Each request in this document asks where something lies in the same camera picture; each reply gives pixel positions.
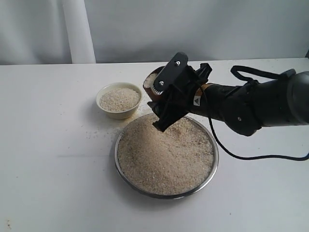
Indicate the small cream ceramic bowl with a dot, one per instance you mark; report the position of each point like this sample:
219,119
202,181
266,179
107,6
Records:
119,100

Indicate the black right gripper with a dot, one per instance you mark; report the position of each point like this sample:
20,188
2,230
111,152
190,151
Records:
180,97

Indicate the white curtain backdrop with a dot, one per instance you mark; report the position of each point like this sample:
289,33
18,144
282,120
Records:
45,32

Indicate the brown wooden cup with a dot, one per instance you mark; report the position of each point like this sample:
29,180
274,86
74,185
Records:
156,85

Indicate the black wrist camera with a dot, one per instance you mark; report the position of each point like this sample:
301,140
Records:
170,72

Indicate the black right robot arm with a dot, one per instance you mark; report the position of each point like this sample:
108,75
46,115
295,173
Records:
264,100

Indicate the round steel rice tray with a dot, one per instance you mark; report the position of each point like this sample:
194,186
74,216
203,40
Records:
172,164

